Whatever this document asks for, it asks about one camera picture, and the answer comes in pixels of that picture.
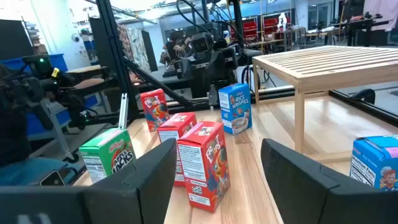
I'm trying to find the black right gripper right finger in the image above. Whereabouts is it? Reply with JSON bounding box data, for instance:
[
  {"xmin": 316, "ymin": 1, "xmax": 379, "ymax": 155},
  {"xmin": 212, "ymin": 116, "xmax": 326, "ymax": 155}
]
[{"xmin": 260, "ymin": 138, "xmax": 398, "ymax": 224}]

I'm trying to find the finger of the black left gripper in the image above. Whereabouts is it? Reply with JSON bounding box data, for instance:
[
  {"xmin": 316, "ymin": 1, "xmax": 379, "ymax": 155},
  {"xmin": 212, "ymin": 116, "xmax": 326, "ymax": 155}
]
[
  {"xmin": 217, "ymin": 46, "xmax": 239, "ymax": 75},
  {"xmin": 174, "ymin": 58, "xmax": 192, "ymax": 79}
]

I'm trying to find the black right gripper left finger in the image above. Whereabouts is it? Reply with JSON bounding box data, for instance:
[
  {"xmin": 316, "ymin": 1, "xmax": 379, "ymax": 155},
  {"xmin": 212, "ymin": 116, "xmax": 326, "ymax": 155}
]
[{"xmin": 0, "ymin": 138, "xmax": 177, "ymax": 224}]

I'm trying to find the green Apple Jacks cereal box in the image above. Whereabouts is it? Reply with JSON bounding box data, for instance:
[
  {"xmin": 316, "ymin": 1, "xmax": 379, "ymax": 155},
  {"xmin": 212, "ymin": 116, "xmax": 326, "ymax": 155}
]
[{"xmin": 79, "ymin": 128, "xmax": 137, "ymax": 184}]

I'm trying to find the red Froot Loops cereal box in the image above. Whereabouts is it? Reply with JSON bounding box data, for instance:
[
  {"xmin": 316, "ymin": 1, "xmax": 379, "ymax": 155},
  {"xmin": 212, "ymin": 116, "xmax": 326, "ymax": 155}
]
[
  {"xmin": 177, "ymin": 121, "xmax": 231, "ymax": 213},
  {"xmin": 139, "ymin": 88, "xmax": 170, "ymax": 133},
  {"xmin": 157, "ymin": 111, "xmax": 198, "ymax": 187}
]

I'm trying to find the blue Rice Krispies cereal box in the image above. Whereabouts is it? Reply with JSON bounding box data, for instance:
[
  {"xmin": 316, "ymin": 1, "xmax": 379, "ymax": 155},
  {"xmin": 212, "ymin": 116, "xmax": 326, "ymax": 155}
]
[
  {"xmin": 218, "ymin": 83, "xmax": 252, "ymax": 136},
  {"xmin": 350, "ymin": 134, "xmax": 398, "ymax": 191}
]

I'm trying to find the wooden slatted shelf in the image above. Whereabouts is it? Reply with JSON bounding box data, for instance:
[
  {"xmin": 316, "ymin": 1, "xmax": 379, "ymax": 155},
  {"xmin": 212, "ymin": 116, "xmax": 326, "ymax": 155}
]
[{"xmin": 251, "ymin": 45, "xmax": 398, "ymax": 164}]

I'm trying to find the red storage bin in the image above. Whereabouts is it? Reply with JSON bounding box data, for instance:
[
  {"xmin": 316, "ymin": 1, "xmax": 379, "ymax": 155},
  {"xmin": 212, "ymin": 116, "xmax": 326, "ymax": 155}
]
[
  {"xmin": 242, "ymin": 21, "xmax": 259, "ymax": 40},
  {"xmin": 263, "ymin": 17, "xmax": 279, "ymax": 35}
]

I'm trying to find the patterned fabric curtain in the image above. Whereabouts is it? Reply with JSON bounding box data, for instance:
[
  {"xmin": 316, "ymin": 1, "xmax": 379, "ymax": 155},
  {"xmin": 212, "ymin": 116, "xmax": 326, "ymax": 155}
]
[{"xmin": 117, "ymin": 24, "xmax": 150, "ymax": 73}]

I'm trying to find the silver aluminium profile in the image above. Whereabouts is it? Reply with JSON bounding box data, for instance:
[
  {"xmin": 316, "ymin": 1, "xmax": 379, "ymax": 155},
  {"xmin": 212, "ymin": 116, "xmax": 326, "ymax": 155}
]
[{"xmin": 119, "ymin": 93, "xmax": 129, "ymax": 130}]

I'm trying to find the grey metal stand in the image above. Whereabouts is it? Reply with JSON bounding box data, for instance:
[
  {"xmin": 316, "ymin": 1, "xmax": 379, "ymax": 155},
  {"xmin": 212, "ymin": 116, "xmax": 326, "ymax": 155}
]
[{"xmin": 40, "ymin": 99, "xmax": 79, "ymax": 163}]

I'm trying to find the blue plastic bin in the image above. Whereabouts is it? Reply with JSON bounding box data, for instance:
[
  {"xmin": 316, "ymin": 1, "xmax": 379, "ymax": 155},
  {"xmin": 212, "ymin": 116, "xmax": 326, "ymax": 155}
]
[{"xmin": 6, "ymin": 53, "xmax": 68, "ymax": 72}]

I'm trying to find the black workbench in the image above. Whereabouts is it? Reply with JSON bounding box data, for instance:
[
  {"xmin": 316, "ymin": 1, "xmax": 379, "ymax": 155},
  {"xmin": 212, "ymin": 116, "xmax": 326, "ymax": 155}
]
[{"xmin": 346, "ymin": 12, "xmax": 389, "ymax": 47}]

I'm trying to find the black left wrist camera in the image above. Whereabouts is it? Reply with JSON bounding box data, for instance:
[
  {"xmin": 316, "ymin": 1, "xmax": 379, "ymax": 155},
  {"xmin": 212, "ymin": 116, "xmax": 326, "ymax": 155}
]
[{"xmin": 190, "ymin": 32, "xmax": 215, "ymax": 54}]

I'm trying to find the small table-level camera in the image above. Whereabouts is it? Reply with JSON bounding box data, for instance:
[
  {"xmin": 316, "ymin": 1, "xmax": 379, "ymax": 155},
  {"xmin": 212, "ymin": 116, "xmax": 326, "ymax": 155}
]
[{"xmin": 39, "ymin": 170, "xmax": 66, "ymax": 187}]

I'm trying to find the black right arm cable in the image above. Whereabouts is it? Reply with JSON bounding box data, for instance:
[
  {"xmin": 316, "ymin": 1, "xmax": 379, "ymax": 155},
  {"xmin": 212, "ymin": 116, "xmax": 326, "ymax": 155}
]
[{"xmin": 348, "ymin": 88, "xmax": 376, "ymax": 105}]

